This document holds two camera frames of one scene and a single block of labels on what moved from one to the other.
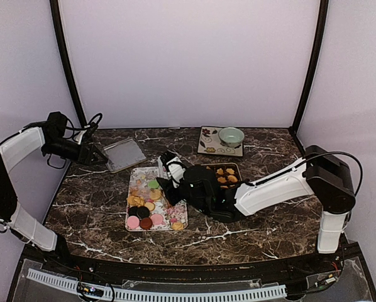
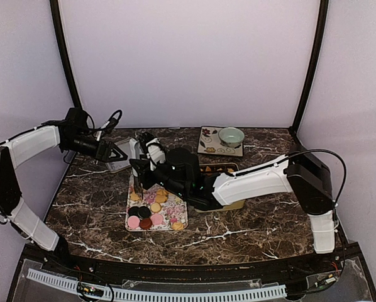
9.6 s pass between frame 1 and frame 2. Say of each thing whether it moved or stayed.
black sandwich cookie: stayed
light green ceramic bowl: stayed
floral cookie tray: stayed
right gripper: moved
